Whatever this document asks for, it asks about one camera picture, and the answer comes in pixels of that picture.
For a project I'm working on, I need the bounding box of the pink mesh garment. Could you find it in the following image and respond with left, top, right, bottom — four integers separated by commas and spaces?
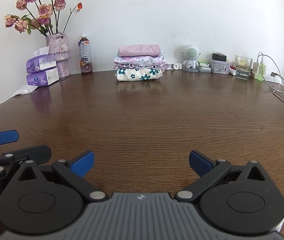
117, 44, 161, 57

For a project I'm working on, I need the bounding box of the purple floral folded garment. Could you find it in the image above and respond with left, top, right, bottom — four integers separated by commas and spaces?
113, 54, 169, 71

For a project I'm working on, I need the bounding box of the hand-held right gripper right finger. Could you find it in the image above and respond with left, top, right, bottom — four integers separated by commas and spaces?
174, 150, 277, 203

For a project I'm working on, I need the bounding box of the white robot speaker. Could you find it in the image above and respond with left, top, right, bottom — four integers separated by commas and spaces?
181, 44, 201, 72

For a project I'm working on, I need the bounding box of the brown tea bottle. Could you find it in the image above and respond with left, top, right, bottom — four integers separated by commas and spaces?
78, 33, 94, 75

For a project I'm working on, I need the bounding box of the black charger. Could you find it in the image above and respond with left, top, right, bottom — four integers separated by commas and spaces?
212, 52, 228, 62

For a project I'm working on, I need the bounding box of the small green white box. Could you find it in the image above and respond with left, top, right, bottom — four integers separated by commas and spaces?
198, 61, 212, 74

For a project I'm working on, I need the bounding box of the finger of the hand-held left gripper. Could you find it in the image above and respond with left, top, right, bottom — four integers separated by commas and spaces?
0, 130, 19, 151
0, 145, 52, 178

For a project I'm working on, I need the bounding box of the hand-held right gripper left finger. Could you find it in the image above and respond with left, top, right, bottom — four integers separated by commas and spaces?
6, 150, 109, 202

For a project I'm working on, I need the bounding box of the green spray bottle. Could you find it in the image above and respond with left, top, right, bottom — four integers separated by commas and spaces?
257, 55, 267, 82

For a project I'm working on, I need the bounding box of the white charging cable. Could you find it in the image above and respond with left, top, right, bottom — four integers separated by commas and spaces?
257, 52, 284, 111

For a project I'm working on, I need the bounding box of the white teal-flowered folded garment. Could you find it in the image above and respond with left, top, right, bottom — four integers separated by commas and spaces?
116, 67, 165, 82

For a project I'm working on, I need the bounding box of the dried rose bouquet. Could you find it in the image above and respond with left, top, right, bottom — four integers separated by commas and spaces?
4, 0, 83, 37

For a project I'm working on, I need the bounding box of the pink textured vase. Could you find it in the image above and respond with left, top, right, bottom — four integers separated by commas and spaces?
45, 32, 72, 79

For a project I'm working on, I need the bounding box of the white plastic strip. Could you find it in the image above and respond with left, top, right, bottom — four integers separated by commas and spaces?
168, 62, 184, 71

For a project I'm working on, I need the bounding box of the glass cup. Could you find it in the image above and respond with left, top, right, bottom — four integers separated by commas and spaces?
235, 55, 254, 81

